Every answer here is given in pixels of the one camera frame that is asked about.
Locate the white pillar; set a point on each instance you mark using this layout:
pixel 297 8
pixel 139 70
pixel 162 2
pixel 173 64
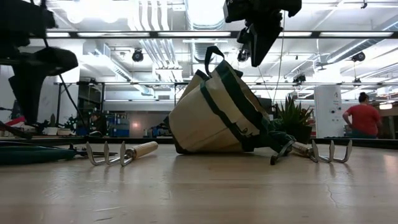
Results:
pixel 326 109

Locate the black round ceiling spotlight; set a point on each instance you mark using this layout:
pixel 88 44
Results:
pixel 137 56
pixel 299 78
pixel 358 56

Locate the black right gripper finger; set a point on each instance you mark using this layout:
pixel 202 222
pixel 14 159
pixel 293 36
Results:
pixel 245 35
pixel 265 37

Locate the red object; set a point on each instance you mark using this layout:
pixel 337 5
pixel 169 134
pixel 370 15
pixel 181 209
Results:
pixel 15 120

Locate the person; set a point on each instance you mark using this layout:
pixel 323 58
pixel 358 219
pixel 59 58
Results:
pixel 363 119
pixel 98 124

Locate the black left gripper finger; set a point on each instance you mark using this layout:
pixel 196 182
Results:
pixel 29 93
pixel 40 62

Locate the potted succulent plant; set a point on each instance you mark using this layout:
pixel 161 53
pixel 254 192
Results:
pixel 292 118

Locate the cream canvas green-trimmed gardening bag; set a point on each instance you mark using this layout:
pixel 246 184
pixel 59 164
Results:
pixel 205 124

